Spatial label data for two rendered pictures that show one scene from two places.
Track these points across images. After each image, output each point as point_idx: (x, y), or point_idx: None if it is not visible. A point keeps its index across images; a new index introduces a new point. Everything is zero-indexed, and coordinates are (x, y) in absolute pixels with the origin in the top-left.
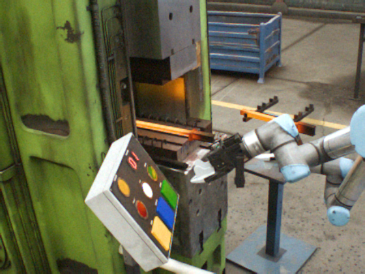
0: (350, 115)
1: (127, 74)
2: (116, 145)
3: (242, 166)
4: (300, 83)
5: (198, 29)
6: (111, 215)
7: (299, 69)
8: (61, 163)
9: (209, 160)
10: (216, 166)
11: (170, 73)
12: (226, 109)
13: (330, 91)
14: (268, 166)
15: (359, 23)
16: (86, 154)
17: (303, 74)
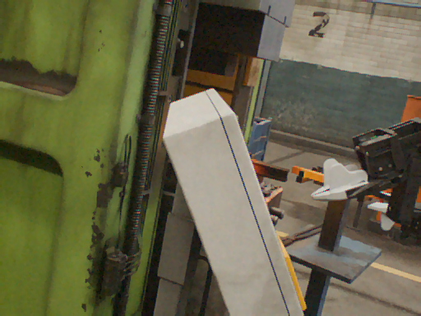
0: None
1: (190, 26)
2: (186, 99)
3: (419, 179)
4: (284, 201)
5: (292, 8)
6: (219, 187)
7: (282, 188)
8: (34, 148)
9: (369, 152)
10: (377, 169)
11: (258, 43)
12: None
13: (322, 216)
14: (387, 224)
15: (341, 158)
16: (98, 130)
17: (287, 192)
